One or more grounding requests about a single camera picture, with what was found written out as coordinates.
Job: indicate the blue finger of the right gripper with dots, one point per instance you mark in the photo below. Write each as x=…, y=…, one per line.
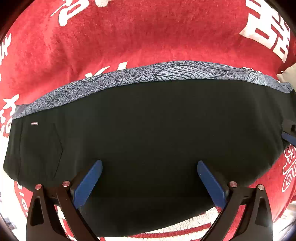
x=289, y=138

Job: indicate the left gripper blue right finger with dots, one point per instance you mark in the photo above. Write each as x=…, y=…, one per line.
x=214, y=182

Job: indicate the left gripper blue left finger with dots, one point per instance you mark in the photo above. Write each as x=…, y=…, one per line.
x=84, y=182

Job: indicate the black pants with blue trim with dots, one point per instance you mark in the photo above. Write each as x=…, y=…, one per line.
x=150, y=126

